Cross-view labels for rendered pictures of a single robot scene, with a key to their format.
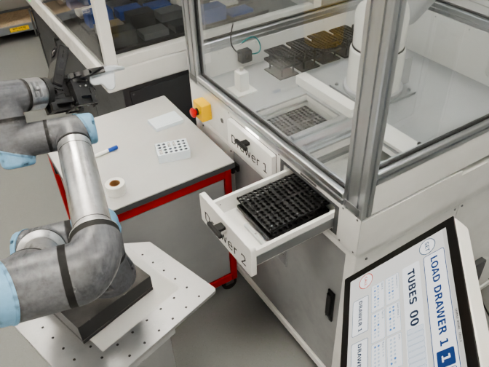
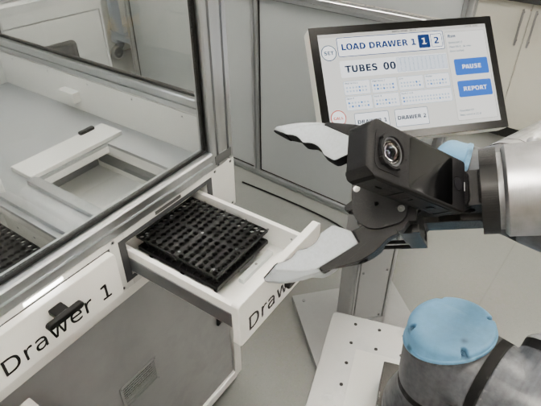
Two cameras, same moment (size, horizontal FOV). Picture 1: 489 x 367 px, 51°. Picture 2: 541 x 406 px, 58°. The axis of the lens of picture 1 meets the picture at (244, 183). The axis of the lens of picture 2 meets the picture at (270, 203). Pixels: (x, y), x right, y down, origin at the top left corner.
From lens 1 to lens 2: 1.59 m
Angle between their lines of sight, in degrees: 84
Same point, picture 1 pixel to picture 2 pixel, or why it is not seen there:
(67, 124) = not seen: hidden behind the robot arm
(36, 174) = not seen: outside the picture
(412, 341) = (407, 66)
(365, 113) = (216, 27)
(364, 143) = (220, 64)
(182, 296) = (368, 341)
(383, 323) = (386, 94)
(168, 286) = (363, 364)
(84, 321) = not seen: hidden behind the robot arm
